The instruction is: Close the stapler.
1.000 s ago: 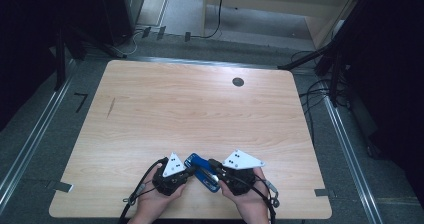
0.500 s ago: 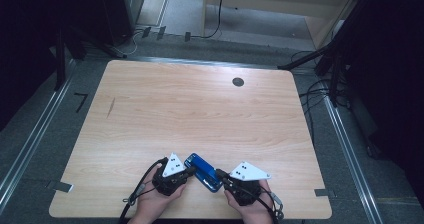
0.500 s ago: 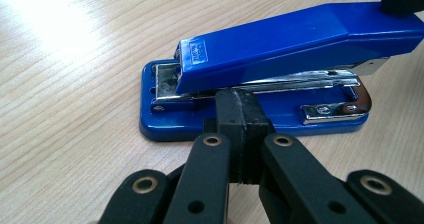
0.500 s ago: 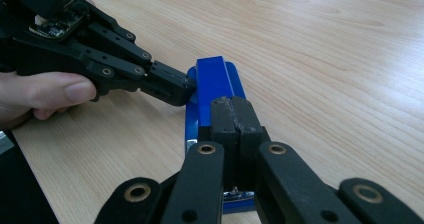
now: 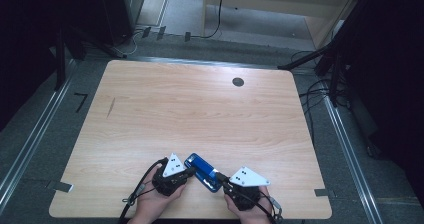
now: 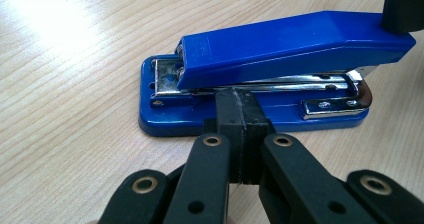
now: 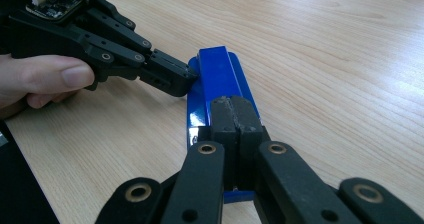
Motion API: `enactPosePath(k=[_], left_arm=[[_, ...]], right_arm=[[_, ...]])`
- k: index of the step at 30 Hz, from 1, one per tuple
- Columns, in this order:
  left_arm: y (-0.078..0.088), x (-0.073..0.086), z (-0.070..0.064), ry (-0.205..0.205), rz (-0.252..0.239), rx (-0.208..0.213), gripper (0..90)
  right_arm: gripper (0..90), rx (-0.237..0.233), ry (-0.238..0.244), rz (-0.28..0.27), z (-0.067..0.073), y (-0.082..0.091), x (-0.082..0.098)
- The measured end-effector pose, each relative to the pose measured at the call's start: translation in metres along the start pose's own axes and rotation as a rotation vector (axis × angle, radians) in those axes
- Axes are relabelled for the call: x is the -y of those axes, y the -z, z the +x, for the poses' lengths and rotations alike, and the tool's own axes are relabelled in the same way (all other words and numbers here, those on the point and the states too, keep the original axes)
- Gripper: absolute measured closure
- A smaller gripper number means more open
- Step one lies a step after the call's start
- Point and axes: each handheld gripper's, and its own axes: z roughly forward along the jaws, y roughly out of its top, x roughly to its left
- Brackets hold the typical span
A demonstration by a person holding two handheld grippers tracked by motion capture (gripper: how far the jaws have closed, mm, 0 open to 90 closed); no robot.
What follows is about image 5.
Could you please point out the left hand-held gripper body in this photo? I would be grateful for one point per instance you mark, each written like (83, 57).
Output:
(171, 179)

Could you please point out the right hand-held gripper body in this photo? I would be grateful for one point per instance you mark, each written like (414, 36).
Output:
(248, 180)

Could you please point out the blue pencil case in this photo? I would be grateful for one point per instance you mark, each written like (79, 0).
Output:
(203, 172)

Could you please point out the person's left hand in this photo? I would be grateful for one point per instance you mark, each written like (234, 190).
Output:
(153, 204)

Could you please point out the person's right hand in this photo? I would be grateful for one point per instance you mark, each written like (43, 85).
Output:
(253, 215)

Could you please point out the grey tape piece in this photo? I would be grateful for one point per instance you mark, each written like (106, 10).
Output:
(61, 186)
(321, 192)

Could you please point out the dark round table grommet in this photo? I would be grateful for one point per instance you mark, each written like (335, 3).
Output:
(238, 82)

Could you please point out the black stand leg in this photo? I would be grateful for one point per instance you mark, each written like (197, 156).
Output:
(60, 60)
(96, 44)

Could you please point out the black metal stand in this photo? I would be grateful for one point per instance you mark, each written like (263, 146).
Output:
(333, 50)

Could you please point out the black cabinet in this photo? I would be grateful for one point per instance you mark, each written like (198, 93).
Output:
(121, 10)

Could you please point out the light wooden furniture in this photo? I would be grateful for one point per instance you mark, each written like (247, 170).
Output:
(283, 4)

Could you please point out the metal floor rail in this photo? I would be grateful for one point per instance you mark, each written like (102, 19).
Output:
(206, 62)
(350, 160)
(30, 144)

